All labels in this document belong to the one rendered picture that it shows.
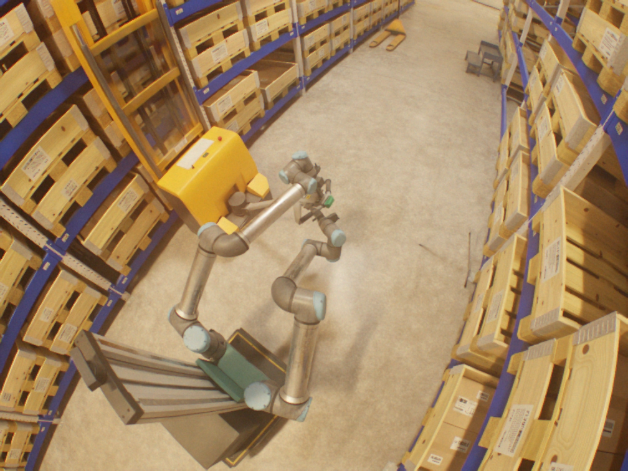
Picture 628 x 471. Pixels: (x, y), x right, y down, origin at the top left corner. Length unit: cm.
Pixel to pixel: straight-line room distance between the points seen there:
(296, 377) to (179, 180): 180
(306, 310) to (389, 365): 146
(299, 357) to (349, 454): 142
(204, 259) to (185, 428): 103
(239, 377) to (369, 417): 117
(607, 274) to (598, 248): 17
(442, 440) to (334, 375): 103
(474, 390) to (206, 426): 176
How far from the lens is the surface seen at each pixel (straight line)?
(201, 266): 149
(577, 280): 179
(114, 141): 254
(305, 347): 125
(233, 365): 183
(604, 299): 193
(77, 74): 235
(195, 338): 165
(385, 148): 368
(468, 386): 218
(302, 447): 252
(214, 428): 176
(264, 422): 220
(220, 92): 341
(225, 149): 258
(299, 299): 115
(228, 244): 135
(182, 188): 240
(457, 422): 216
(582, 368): 108
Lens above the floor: 244
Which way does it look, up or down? 60 degrees down
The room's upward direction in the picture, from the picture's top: 8 degrees counter-clockwise
